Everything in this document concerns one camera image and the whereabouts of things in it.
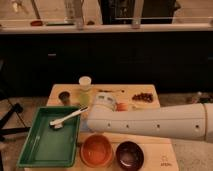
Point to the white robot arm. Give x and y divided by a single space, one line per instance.
189 122

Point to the green plastic tray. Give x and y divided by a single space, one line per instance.
46 147

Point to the small dark utensil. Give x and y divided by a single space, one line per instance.
110 91

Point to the clear cup with white lid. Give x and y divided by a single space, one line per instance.
85 85

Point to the orange fruit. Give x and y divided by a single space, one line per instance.
122 107

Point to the small dark metal cup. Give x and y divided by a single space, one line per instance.
64 98

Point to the white dish brush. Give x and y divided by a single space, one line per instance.
58 123

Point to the orange bowl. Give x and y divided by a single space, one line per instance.
96 151

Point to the dark purple bowl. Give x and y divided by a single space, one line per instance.
129 156

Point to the black tripod stand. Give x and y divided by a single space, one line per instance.
7 122

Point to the red bowl on shelf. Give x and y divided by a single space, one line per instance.
36 23

